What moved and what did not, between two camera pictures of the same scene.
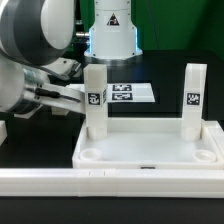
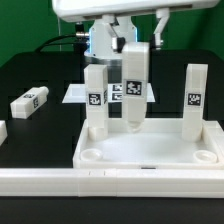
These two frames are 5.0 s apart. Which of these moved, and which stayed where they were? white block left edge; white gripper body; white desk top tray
Moved: white gripper body
Stayed: white block left edge; white desk top tray
